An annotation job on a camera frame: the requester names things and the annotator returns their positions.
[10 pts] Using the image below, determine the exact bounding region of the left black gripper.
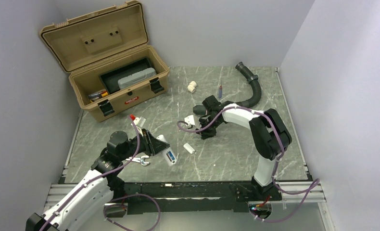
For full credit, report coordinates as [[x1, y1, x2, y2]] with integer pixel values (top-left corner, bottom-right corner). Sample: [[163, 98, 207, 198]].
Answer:
[[119, 128, 169, 161]]

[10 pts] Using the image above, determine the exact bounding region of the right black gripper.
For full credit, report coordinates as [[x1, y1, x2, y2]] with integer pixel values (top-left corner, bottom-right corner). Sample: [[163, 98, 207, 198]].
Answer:
[[195, 116, 222, 140]]

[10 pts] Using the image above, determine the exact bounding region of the white remote control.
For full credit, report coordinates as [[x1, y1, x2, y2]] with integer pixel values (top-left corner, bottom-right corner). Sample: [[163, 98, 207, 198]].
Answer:
[[156, 135, 177, 167]]

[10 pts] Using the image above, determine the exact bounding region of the blue battery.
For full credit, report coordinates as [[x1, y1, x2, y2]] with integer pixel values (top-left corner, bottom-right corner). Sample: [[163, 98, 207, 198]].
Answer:
[[167, 152, 175, 162]]

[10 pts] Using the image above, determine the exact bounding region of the white battery cover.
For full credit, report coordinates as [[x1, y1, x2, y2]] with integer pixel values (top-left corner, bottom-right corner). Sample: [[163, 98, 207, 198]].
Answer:
[[183, 143, 196, 154]]

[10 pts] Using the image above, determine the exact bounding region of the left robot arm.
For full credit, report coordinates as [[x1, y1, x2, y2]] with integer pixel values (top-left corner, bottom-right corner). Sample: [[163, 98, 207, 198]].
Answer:
[[25, 128, 170, 231]]

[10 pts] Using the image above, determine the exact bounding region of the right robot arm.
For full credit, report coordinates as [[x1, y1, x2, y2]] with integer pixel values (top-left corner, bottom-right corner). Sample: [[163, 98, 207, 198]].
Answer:
[[197, 95, 292, 200]]

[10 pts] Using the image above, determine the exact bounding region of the silver open-end wrench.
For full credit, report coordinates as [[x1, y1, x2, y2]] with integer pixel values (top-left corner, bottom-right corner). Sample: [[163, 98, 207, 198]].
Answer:
[[126, 155, 150, 166]]

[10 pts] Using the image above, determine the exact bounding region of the white pipe fitting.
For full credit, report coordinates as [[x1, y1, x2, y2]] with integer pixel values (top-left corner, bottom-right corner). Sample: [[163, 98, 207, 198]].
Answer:
[[187, 81, 197, 93]]

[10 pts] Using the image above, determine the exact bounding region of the grey plastic case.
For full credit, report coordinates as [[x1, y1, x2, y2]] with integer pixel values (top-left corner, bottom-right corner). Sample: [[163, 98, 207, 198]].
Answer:
[[117, 67, 156, 90]]

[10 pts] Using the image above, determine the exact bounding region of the orange black tool in toolbox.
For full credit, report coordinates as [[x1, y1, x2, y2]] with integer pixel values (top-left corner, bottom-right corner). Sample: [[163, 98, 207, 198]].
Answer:
[[88, 90, 109, 102]]

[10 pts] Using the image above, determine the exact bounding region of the black tray in toolbox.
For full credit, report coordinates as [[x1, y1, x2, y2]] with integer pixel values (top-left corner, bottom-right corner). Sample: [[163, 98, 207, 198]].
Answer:
[[100, 58, 154, 94]]

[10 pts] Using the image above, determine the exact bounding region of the tan plastic toolbox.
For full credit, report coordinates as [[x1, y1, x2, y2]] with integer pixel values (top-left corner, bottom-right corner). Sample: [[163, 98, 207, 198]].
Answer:
[[40, 0, 169, 122]]

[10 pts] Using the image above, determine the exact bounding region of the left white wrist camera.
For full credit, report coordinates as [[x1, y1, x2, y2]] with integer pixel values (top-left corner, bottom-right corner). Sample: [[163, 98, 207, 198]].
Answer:
[[129, 114, 146, 135]]

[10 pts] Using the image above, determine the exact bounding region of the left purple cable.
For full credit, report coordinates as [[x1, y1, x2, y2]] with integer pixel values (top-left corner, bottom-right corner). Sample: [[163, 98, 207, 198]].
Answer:
[[38, 115, 161, 231]]

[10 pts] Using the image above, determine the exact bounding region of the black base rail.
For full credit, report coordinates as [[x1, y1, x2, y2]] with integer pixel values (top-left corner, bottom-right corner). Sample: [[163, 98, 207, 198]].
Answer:
[[112, 180, 282, 215]]

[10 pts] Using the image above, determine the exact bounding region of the black corrugated hose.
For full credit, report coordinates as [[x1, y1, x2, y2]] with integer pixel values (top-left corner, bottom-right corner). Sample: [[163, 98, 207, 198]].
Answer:
[[192, 62, 263, 116]]

